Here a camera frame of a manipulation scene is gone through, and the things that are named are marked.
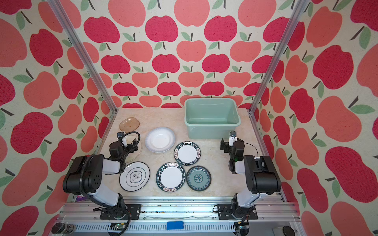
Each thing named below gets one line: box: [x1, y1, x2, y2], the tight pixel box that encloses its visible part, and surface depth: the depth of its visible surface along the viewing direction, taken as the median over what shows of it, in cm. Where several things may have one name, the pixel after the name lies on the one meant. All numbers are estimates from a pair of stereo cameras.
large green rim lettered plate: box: [155, 161, 187, 193], surface depth 88 cm
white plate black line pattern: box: [119, 161, 151, 193], surface depth 87 cm
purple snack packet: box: [75, 195, 87, 202], surface depth 80 cm
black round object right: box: [282, 225, 296, 236], surface depth 62 cm
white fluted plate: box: [144, 126, 176, 153], surface depth 103 cm
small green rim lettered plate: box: [173, 141, 202, 166], surface depth 98 cm
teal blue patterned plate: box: [186, 165, 212, 192], surface depth 87 cm
